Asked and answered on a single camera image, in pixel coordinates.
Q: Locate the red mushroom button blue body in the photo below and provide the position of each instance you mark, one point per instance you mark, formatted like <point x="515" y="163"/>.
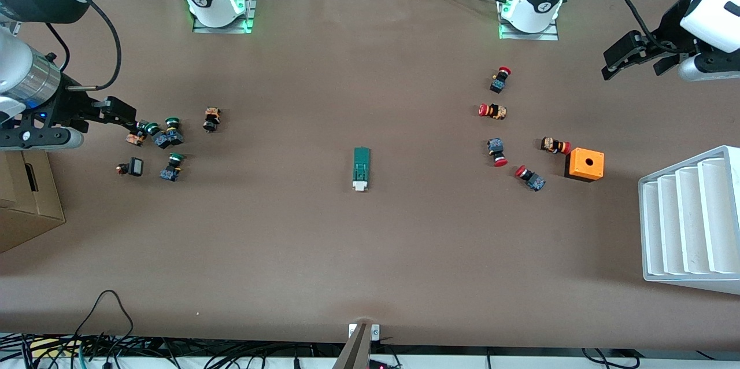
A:
<point x="496" y="149"/>
<point x="532" y="179"/>

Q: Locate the green push button blue body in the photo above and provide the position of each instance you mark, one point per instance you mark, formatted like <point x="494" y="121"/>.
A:
<point x="174" y="135"/>
<point x="170" y="171"/>
<point x="161" y="139"/>

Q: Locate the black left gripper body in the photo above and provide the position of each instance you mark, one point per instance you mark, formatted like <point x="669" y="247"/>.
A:
<point x="677" y="26"/>

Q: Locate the orange box with hole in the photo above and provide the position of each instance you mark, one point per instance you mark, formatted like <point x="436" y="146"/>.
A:
<point x="584" y="165"/>

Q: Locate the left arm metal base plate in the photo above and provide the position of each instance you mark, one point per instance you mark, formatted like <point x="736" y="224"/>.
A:
<point x="529" y="36"/>

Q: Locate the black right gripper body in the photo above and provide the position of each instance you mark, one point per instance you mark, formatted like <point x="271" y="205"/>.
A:
<point x="65" y="107"/>

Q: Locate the black push button orange body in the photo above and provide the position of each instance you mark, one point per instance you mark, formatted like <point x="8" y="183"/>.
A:
<point x="211" y="119"/>
<point x="134" y="136"/>

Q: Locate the brown cardboard box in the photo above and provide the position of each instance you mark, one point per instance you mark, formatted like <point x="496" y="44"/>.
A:
<point x="29" y="207"/>

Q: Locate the red mushroom button orange body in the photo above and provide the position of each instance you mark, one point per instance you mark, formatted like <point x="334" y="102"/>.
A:
<point x="492" y="110"/>
<point x="555" y="145"/>

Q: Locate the yellow label tag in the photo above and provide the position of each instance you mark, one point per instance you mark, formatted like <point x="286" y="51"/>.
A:
<point x="52" y="347"/>

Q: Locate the red mushroom button black body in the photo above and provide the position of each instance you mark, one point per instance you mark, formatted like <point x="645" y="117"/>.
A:
<point x="499" y="82"/>

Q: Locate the aluminium camera mount pole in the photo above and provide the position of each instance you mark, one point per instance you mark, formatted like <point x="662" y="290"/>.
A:
<point x="355" y="349"/>

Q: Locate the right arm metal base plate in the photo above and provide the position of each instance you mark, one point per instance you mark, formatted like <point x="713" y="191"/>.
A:
<point x="248" y="4"/>

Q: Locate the small board with red light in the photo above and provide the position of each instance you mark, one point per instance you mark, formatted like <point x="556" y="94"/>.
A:
<point x="378" y="365"/>

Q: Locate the black square switch red tip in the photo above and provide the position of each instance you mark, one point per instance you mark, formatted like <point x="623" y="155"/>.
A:
<point x="136" y="166"/>

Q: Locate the white slotted tray rack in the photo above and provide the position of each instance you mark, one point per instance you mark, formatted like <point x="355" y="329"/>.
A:
<point x="688" y="224"/>

